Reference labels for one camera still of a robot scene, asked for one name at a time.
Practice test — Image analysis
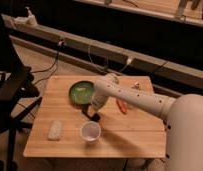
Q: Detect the black eraser block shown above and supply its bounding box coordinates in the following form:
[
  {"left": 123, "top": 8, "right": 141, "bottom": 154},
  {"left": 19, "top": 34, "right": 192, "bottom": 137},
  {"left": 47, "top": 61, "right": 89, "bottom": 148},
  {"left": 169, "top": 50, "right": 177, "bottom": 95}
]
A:
[{"left": 82, "top": 106, "right": 100, "bottom": 122}]

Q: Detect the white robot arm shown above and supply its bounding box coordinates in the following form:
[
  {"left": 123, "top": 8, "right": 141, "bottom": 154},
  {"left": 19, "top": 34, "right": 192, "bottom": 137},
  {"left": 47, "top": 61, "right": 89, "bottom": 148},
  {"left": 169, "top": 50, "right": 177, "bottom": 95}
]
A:
[{"left": 91, "top": 73, "right": 203, "bottom": 171}]

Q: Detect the orange marker pen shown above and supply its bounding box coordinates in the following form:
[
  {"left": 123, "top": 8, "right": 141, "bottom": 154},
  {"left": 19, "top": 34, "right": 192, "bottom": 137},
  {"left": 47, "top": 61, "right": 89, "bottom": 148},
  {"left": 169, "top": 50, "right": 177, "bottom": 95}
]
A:
[{"left": 116, "top": 99, "right": 127, "bottom": 114}]

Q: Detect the black office chair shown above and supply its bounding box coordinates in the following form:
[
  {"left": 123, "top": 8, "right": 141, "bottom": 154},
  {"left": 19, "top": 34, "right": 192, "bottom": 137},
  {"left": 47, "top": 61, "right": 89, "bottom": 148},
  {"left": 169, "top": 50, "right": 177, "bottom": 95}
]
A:
[{"left": 0, "top": 14, "right": 42, "bottom": 171}]

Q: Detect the white wall plug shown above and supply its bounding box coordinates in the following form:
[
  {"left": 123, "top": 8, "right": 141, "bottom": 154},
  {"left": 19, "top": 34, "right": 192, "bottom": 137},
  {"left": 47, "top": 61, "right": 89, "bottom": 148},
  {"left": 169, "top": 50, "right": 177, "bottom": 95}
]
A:
[{"left": 126, "top": 58, "right": 133, "bottom": 65}]

